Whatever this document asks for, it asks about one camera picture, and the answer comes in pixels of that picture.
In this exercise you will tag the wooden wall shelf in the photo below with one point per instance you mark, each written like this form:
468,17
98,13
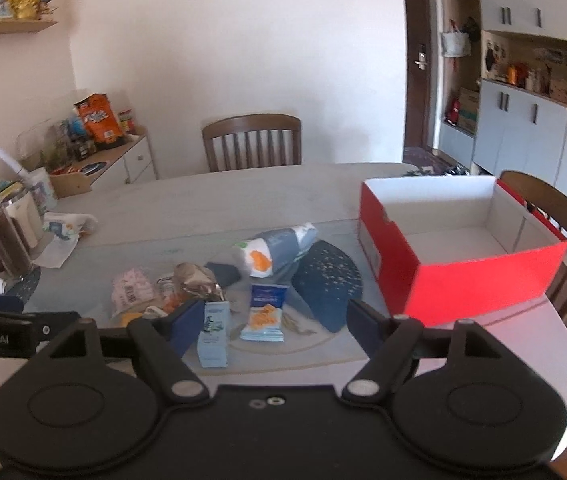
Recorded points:
13,27

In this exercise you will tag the grey hanging bag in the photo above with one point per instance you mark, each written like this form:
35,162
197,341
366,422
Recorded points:
456,42

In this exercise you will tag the yellow plush toy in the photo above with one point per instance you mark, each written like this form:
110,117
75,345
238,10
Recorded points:
128,319

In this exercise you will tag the white kettle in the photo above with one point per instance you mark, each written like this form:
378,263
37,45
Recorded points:
30,222

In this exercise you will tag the pink white packet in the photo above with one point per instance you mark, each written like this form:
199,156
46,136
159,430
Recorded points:
131,290

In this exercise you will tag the floral printed cup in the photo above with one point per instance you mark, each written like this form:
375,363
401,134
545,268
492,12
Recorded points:
43,190

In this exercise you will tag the grey wall cabinet unit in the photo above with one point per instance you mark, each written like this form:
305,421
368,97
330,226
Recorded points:
523,125

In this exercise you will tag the crumpled tissue wrapper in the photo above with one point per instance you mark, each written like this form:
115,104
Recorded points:
68,224

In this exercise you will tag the red tin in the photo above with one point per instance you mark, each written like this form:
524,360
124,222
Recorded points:
127,122

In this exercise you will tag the silver foil bag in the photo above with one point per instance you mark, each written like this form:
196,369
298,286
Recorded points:
196,277

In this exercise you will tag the dark jar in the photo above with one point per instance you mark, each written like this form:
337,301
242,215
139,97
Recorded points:
85,146

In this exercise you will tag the small blue bag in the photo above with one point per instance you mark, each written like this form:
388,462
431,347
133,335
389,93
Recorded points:
77,129

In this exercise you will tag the clear glass tank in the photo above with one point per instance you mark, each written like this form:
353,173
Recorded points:
43,145

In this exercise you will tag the brown door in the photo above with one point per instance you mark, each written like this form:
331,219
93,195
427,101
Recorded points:
416,25

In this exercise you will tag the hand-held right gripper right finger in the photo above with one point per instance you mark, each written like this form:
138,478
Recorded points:
363,327

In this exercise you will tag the small light blue carton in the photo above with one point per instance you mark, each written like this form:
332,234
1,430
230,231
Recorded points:
213,342

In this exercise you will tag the white side cabinet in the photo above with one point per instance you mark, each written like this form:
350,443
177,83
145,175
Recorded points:
138,160

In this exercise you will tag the orange bottle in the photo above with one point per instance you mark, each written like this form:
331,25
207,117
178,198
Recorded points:
513,75

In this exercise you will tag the small blue snack packet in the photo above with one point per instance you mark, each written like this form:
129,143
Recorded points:
263,317

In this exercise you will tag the red cardboard box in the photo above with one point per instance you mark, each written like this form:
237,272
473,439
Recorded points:
463,285

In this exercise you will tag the orange snack bag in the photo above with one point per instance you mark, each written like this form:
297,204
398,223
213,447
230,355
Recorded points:
100,120

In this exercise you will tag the blue white tissue pack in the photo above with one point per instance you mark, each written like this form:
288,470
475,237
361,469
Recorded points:
283,242

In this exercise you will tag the blue round coaster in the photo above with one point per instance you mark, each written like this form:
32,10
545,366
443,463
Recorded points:
92,166

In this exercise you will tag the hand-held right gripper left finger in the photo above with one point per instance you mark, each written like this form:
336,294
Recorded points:
188,324

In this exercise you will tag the white marble desktop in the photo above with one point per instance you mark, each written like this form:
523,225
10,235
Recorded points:
263,195

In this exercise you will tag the white paper napkin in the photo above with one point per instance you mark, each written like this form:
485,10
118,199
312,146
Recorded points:
55,252

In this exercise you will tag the patterned rug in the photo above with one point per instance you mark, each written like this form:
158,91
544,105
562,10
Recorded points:
433,160

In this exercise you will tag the curved wooden tray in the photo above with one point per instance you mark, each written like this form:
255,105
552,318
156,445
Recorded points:
70,182

